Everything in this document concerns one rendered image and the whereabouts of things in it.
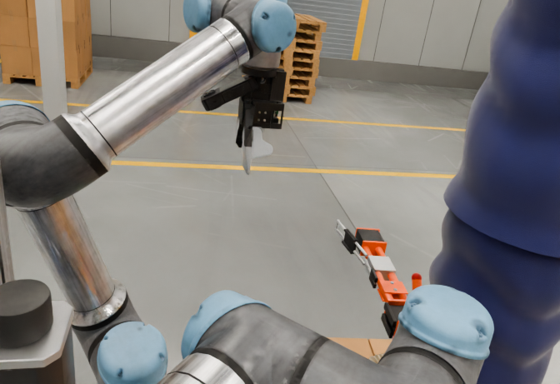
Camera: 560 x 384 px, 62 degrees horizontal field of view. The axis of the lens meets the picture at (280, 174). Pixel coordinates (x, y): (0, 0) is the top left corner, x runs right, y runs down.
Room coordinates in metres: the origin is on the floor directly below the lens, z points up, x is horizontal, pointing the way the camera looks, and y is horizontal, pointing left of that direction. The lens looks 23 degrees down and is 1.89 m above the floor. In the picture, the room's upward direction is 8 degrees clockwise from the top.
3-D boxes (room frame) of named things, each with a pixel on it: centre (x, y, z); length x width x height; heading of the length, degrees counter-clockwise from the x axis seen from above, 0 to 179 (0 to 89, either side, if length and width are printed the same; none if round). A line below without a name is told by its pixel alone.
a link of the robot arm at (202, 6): (0.84, 0.13, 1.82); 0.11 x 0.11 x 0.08; 40
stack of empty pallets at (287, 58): (8.02, 0.25, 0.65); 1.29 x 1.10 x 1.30; 14
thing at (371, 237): (1.24, -0.30, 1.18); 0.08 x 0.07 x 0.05; 8
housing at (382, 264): (1.11, -0.31, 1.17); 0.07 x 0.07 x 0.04; 8
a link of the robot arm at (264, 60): (0.92, 0.07, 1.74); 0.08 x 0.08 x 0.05
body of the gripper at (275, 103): (0.92, 0.06, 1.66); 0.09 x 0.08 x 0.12; 104
